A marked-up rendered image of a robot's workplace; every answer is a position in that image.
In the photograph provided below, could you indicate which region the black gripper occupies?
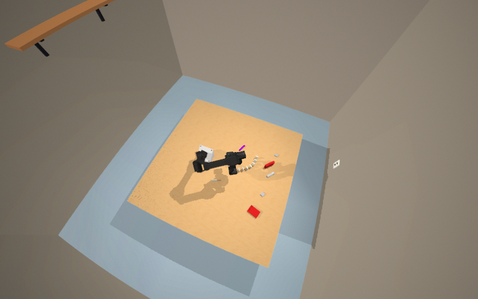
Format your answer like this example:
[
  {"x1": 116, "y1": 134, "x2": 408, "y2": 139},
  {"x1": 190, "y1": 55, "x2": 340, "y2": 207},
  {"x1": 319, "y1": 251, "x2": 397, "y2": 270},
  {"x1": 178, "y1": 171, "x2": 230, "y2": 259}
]
[{"x1": 226, "y1": 151, "x2": 237, "y2": 175}]

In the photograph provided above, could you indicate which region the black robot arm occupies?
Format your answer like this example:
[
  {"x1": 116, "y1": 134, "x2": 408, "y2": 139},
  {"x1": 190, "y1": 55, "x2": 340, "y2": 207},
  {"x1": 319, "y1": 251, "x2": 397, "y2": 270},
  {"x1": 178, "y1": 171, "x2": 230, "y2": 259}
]
[{"x1": 192, "y1": 150, "x2": 246, "y2": 173}]

